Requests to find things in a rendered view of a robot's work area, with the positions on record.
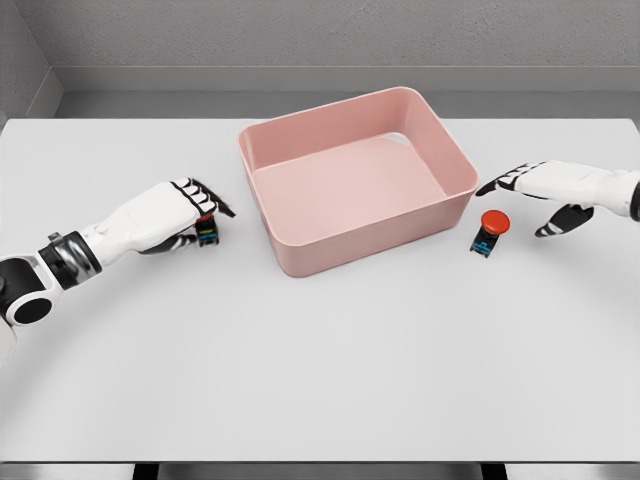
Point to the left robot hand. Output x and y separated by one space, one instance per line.
165 207

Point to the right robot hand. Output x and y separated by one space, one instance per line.
555 184

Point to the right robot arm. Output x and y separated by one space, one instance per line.
628 192

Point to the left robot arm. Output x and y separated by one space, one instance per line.
55 265

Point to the pink plastic basket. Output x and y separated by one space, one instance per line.
357 182

